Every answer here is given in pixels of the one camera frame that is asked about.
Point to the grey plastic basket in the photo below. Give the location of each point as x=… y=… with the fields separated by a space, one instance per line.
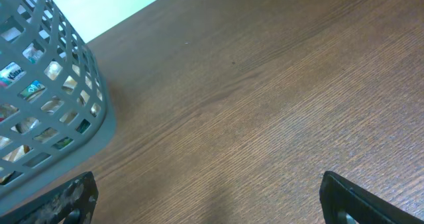
x=70 y=121

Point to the white tissue multipack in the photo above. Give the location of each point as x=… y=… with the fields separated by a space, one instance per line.
x=10 y=74

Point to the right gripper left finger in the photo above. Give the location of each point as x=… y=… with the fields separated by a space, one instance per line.
x=72 y=202

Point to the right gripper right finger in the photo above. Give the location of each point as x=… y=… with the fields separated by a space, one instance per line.
x=342 y=201

